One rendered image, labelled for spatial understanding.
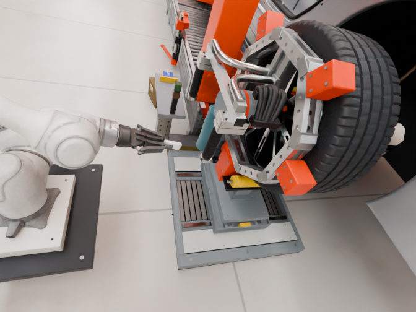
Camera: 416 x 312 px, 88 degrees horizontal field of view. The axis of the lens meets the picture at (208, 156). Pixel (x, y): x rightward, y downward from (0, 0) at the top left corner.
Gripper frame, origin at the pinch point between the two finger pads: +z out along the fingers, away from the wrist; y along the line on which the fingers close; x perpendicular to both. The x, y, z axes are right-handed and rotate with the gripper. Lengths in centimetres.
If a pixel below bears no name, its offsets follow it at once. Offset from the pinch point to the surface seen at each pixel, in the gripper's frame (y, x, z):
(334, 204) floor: -11, 25, 163
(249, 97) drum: 2.7, -28.5, 18.0
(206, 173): 20, 43, 50
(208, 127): 13.6, -2.2, 20.5
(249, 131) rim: 11.6, -7.6, 41.7
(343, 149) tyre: -27, -39, 32
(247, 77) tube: 0.3, -35.6, 9.5
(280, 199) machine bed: -2, 35, 105
